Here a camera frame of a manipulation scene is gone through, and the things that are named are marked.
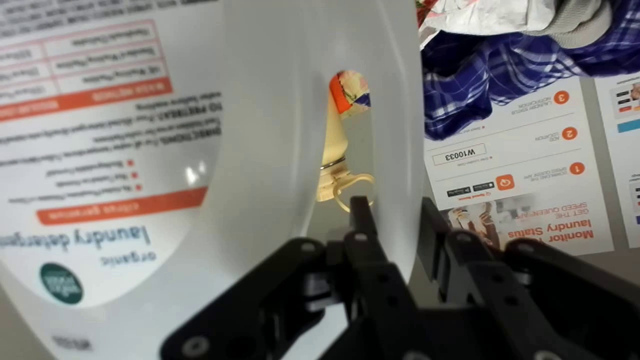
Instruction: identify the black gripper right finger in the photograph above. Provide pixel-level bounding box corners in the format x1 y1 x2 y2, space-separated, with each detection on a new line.
412 193 640 360

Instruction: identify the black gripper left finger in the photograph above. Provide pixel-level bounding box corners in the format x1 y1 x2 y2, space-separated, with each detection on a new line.
157 193 424 360

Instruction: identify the white laundry detergent bottle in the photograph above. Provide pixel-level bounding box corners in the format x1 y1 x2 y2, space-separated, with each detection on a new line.
0 0 428 360

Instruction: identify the orange white wash poster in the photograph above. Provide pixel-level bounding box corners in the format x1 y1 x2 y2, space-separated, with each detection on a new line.
422 78 615 257

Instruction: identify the blue plaid cloth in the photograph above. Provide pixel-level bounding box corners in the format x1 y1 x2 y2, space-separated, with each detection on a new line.
419 0 640 143

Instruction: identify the white crumpled cloth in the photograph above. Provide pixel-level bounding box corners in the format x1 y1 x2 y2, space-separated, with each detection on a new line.
422 0 558 37

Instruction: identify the grey green cloth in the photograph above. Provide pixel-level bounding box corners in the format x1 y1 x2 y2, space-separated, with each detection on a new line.
547 0 615 36

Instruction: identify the blue white wall poster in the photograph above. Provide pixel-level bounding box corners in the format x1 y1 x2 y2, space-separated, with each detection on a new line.
590 70 640 249

